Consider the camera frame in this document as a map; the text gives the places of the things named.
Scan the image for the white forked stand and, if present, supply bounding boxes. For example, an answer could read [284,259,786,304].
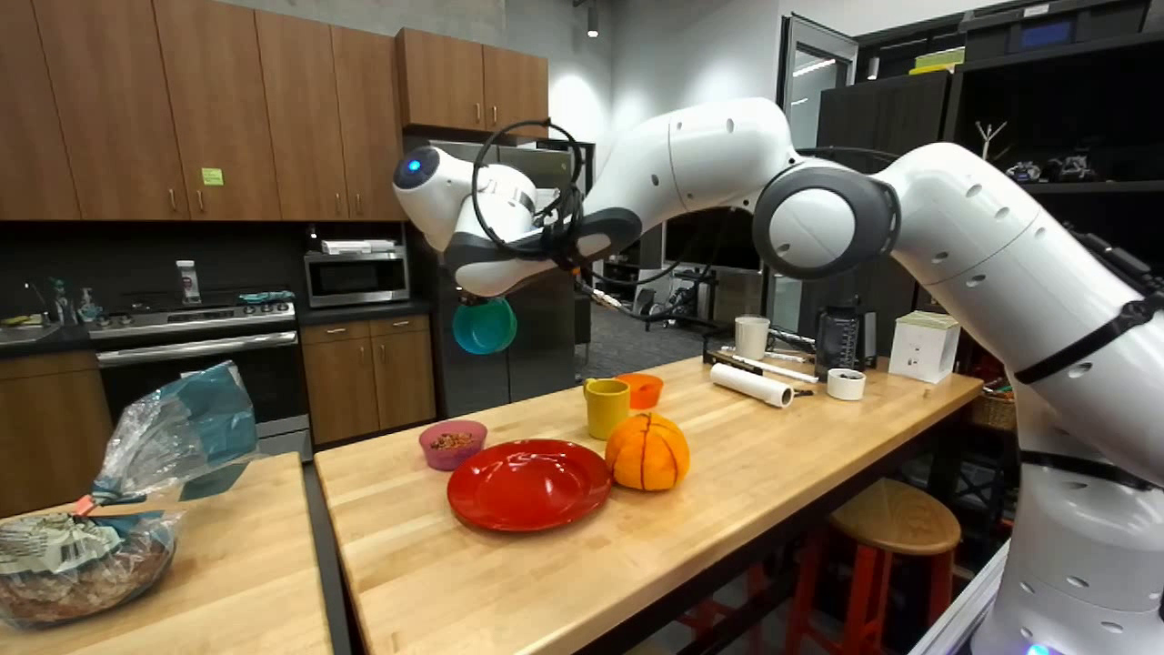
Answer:
[972,116,1012,165]

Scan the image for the white cup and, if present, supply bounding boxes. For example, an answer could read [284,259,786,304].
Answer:
[730,314,774,361]

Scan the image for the red plate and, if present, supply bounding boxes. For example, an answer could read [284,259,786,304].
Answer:
[443,435,618,539]

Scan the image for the brown box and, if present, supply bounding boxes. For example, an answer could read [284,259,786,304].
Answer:
[968,389,1028,431]

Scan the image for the yellow box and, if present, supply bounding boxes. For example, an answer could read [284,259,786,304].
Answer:
[906,43,968,77]

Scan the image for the brown two-door base cabinet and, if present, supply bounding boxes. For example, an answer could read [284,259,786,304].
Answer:
[299,314,440,450]

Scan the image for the brown cabinet above refrigerator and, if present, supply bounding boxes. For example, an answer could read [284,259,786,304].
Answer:
[393,24,553,143]

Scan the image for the clear bottle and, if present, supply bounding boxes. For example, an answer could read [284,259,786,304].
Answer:
[172,253,205,310]

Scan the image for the wooden stool with red legs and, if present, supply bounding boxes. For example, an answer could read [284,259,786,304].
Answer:
[783,473,963,655]

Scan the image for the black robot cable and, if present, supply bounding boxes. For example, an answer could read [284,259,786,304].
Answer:
[467,116,590,253]

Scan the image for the white paper towel roll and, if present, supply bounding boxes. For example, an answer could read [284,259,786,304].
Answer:
[704,361,797,412]

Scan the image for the black container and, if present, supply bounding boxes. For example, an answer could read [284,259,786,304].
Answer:
[816,302,879,370]

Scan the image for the stainless steel stove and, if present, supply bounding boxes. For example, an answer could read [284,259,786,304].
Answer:
[82,296,308,428]

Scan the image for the black monitor screen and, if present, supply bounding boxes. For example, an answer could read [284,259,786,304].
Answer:
[661,202,771,273]

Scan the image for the wide brown wall cabinets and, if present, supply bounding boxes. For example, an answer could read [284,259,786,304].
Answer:
[0,0,412,228]

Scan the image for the long white wrap box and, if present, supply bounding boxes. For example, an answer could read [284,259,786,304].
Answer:
[713,345,823,394]

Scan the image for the white tape roll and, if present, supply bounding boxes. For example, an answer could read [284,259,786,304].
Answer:
[823,364,869,404]

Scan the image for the orange plastic bowl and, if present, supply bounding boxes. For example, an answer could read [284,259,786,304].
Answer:
[622,370,664,414]

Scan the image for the grey glass door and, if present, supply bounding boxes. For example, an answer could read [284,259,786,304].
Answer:
[768,11,861,337]

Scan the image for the black storage rack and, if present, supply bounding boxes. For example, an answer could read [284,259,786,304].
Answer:
[816,0,1164,366]

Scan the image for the clear plastic bag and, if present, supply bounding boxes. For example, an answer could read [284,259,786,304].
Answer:
[0,356,263,632]

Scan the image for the brown single base cabinet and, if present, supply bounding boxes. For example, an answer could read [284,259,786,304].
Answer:
[0,349,115,519]

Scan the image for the yellow plastic mug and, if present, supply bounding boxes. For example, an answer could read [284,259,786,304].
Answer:
[582,373,633,445]

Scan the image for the white cardboard box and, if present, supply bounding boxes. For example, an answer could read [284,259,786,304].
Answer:
[888,310,963,385]

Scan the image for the silver microwave oven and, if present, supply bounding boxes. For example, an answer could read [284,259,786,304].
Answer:
[299,237,415,314]

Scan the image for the blue and green plastic bowl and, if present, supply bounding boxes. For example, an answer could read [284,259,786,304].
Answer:
[449,296,521,361]

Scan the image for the purple plastic bowl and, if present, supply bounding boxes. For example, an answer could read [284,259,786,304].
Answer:
[415,419,492,473]

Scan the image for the stainless steel refrigerator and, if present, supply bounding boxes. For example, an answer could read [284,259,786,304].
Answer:
[399,128,598,419]

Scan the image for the orange toy pumpkin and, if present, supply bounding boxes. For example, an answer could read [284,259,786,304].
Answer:
[604,412,695,495]

